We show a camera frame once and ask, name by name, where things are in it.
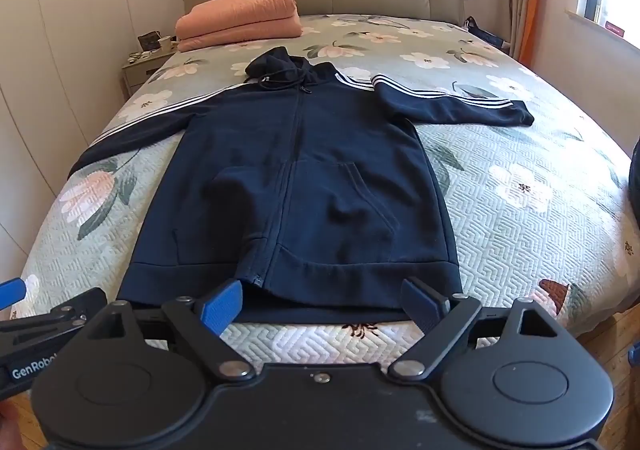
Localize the folded pink blanket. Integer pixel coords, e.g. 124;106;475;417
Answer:
175;0;302;52

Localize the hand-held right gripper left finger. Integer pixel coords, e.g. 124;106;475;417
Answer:
90;279;253;378

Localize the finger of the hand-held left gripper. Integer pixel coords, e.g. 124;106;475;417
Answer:
0;287;107;346
0;279;27;305

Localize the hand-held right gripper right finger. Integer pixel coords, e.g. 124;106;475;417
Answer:
387;277;556;377

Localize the navy striped zip hoodie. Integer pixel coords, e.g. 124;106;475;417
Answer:
67;46;536;326

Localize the grey nightstand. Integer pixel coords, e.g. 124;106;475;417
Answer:
122;48;178;98

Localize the dark bag beside bed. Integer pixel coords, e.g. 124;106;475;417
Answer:
462;16;511;50

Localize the floral green bedspread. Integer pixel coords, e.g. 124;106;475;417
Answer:
22;13;640;366

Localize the white wardrobe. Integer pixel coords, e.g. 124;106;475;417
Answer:
0;0;181;281

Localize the dark round object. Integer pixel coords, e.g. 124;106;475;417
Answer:
626;137;640;231

